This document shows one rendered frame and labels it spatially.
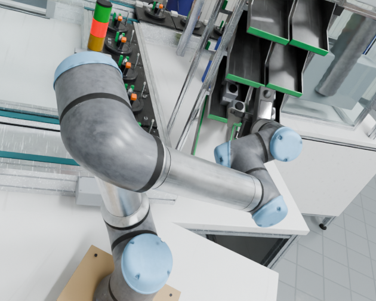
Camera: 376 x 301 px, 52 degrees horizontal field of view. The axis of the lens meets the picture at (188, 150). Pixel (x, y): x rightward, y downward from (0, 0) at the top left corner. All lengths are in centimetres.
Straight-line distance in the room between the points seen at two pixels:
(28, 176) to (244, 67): 77
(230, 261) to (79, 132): 92
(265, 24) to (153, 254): 76
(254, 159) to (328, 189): 201
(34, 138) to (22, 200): 25
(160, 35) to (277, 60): 123
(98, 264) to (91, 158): 58
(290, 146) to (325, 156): 169
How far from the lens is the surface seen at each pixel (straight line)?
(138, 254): 89
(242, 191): 74
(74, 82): 63
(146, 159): 58
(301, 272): 283
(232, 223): 150
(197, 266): 132
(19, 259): 121
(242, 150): 88
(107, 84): 62
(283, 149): 89
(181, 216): 142
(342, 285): 298
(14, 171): 129
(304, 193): 278
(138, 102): 166
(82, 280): 109
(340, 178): 282
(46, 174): 129
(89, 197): 127
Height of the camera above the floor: 186
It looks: 36 degrees down
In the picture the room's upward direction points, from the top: 24 degrees clockwise
